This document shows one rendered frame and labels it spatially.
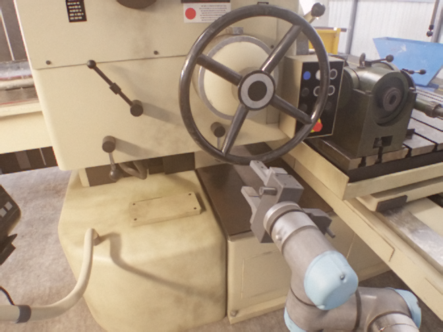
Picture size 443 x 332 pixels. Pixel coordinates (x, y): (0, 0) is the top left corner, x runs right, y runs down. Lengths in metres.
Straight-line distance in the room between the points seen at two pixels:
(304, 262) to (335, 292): 0.06
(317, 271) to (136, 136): 0.65
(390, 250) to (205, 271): 0.78
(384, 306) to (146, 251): 0.94
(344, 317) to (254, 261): 0.93
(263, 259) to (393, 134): 0.79
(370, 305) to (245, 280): 1.02
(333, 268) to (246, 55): 0.54
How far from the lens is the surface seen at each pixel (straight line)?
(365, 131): 1.09
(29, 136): 1.25
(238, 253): 1.36
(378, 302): 0.55
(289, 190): 0.53
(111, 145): 0.86
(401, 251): 1.25
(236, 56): 0.76
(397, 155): 1.27
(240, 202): 1.44
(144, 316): 1.55
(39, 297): 2.10
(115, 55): 0.83
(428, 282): 1.20
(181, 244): 1.26
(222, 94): 0.77
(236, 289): 1.55
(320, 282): 0.43
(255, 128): 0.98
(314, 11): 0.95
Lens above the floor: 1.48
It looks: 30 degrees down
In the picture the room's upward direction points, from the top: straight up
